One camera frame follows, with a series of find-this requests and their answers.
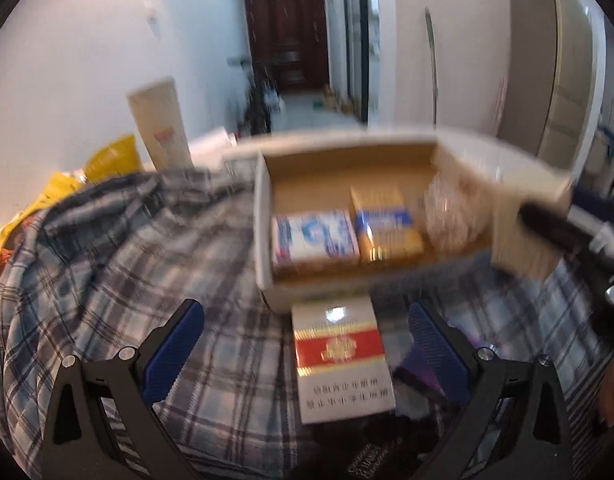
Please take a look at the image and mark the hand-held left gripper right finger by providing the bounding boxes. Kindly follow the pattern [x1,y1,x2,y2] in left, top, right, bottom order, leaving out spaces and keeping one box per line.
[408,300,574,480]

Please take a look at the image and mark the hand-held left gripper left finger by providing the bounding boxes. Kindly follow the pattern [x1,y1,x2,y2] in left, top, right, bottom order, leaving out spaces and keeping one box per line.
[41,298,206,480]

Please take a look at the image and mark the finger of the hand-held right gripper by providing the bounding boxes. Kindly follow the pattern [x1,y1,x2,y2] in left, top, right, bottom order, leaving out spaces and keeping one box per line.
[568,186,612,227]
[518,202,595,261]

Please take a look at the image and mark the red and white cigarette pack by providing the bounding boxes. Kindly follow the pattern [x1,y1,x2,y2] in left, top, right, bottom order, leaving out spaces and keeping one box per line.
[290,297,398,425]

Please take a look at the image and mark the clear plastic bag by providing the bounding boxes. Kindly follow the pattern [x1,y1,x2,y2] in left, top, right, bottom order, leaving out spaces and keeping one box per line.
[421,169,494,257]

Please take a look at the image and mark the gold cigarette pack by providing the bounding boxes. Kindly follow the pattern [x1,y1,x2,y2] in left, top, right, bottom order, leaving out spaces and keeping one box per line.
[349,184,425,264]

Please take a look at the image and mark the blue and white pack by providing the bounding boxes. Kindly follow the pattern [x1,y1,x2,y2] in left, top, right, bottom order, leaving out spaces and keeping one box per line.
[271,209,361,274]

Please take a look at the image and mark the cardboard box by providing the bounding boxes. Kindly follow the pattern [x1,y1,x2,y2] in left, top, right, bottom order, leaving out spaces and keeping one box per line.
[253,132,500,313]

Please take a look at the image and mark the person's right hand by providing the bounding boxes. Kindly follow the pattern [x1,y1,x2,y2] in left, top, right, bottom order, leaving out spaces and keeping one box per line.
[598,357,614,429]

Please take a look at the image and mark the purple slim box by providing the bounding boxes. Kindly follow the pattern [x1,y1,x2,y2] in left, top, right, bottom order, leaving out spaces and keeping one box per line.
[391,342,470,403]

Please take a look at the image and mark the dark blue cloth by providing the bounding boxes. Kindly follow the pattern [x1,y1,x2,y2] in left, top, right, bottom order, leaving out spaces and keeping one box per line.
[594,127,614,163]

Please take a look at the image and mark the blue plaid shirt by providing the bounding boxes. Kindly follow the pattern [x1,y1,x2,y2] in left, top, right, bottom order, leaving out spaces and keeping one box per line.
[0,167,612,480]

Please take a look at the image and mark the black plush toy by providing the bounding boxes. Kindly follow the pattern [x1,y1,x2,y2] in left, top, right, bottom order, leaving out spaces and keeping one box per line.
[307,407,462,480]

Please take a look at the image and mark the red and white broom stick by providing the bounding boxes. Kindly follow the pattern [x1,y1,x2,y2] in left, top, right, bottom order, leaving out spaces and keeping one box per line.
[491,67,512,136]

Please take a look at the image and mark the beige refrigerator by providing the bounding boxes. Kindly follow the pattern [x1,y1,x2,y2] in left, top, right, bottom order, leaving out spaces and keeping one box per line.
[496,0,608,172]

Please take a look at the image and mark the yellow plastic container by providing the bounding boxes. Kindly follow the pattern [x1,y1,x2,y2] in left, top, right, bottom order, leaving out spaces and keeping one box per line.
[84,133,141,177]

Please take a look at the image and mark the white foam box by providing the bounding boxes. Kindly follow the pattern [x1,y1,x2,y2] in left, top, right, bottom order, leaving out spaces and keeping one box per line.
[186,127,239,162]

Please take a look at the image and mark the cardboard boxes on floor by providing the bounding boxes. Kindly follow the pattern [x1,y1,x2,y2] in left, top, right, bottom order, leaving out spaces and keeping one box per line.
[321,84,357,112]

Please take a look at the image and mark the black framed glass door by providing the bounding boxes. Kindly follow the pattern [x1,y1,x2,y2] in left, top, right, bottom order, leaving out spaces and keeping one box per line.
[339,0,379,124]

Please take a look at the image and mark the black bicycle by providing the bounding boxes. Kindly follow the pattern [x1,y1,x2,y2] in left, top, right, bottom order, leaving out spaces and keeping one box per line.
[227,54,284,137]

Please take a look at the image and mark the brown entrance door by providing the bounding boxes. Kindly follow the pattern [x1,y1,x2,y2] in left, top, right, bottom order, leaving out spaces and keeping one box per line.
[242,0,331,93]

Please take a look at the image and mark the grey mop handle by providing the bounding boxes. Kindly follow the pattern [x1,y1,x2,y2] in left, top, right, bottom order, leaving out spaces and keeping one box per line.
[424,7,441,127]

